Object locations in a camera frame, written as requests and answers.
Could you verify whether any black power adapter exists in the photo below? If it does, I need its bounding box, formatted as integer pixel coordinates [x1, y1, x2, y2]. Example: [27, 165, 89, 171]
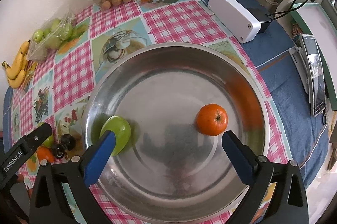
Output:
[247, 8, 271, 34]

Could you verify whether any dark cherry left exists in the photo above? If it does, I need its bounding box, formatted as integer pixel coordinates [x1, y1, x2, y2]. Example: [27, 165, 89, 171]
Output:
[51, 144, 66, 160]

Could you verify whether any plastic bag of green plums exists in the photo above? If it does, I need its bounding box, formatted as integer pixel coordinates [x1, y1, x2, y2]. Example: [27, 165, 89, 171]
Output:
[27, 10, 75, 62]

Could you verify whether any large orange tangerine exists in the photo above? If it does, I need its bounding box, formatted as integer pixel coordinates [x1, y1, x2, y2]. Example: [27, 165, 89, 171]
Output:
[36, 146, 55, 163]

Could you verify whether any white rectangular device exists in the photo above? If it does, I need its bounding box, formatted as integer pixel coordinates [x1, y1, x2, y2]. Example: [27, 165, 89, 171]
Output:
[208, 0, 262, 44]

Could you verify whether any pink checkered tablecloth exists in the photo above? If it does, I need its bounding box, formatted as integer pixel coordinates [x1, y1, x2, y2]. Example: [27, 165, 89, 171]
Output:
[10, 0, 290, 224]

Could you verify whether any dark cherry with stem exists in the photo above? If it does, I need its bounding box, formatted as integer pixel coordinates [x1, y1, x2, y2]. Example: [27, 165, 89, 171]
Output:
[60, 134, 76, 151]

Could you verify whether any yellow banana bunch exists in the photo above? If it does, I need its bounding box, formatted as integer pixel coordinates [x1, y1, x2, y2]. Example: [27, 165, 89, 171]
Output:
[2, 40, 30, 89]

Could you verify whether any large silver metal bowl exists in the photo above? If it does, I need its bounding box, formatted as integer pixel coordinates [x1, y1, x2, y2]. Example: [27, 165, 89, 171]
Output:
[82, 42, 270, 223]

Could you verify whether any blue tablecloth underneath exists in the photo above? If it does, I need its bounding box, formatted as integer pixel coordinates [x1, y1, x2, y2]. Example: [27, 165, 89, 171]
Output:
[3, 0, 328, 185]

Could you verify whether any black phone in holder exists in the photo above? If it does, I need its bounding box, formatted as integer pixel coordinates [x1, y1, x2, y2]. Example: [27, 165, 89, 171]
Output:
[289, 34, 326, 117]

